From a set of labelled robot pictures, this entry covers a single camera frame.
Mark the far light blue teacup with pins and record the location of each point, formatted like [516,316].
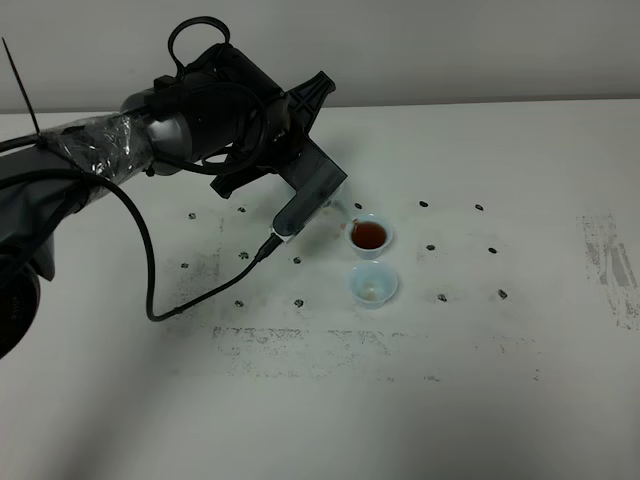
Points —
[368,235]

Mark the light blue porcelain teapot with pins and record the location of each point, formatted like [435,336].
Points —
[342,207]

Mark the light blue teacup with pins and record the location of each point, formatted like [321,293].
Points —
[368,235]
[372,284]

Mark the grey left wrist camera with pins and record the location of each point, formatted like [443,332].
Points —
[315,177]

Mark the near light blue teacup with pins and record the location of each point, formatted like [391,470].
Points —
[372,284]

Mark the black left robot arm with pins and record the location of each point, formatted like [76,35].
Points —
[219,116]

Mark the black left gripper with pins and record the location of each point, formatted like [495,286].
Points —
[288,151]

